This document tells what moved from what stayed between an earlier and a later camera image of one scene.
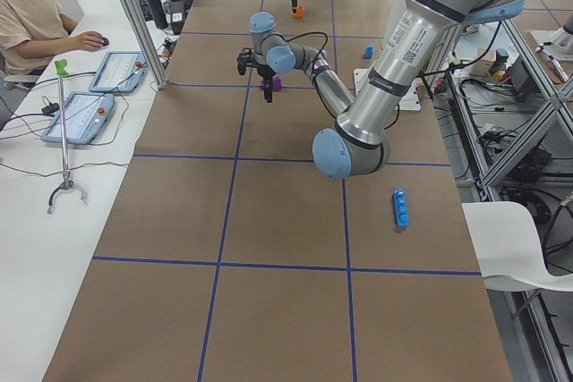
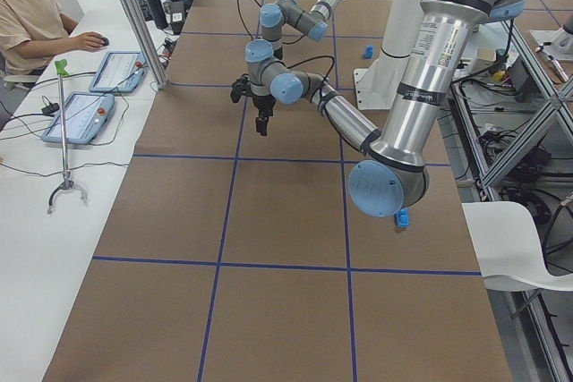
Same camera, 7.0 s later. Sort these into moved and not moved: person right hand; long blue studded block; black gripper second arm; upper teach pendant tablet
Moved: black gripper second arm
Not moved: person right hand; upper teach pendant tablet; long blue studded block
